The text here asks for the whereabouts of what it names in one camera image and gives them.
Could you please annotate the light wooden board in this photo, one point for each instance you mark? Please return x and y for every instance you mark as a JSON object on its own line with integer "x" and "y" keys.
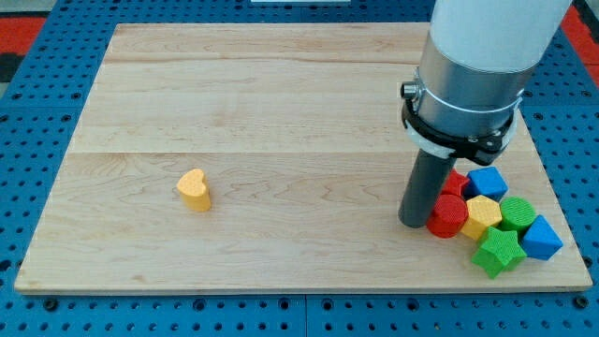
{"x": 297, "y": 128}

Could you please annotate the yellow heart block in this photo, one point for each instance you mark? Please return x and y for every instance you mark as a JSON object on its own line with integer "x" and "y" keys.
{"x": 194, "y": 190}

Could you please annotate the green star block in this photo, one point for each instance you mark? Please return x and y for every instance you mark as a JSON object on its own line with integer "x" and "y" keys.
{"x": 498, "y": 251}

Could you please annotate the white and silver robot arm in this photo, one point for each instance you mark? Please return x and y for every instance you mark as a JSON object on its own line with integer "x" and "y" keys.
{"x": 477, "y": 59}

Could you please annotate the green cylinder block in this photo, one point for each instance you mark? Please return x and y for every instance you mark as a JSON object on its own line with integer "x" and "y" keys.
{"x": 517, "y": 214}

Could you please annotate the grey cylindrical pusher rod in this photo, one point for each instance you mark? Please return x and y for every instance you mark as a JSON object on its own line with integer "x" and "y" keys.
{"x": 427, "y": 179}

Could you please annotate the yellow hexagon block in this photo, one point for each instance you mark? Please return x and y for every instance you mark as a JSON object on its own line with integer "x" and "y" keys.
{"x": 483, "y": 212}

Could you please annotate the blue cube block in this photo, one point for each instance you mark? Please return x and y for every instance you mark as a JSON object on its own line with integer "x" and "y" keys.
{"x": 487, "y": 182}

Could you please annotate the red cylinder block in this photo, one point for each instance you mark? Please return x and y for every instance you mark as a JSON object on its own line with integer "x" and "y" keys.
{"x": 448, "y": 216}

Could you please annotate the blue triangular block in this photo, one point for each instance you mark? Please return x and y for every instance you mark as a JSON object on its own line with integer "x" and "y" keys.
{"x": 540, "y": 240}

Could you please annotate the red block behind rod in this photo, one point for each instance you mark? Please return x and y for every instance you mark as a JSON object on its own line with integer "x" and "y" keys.
{"x": 455, "y": 184}

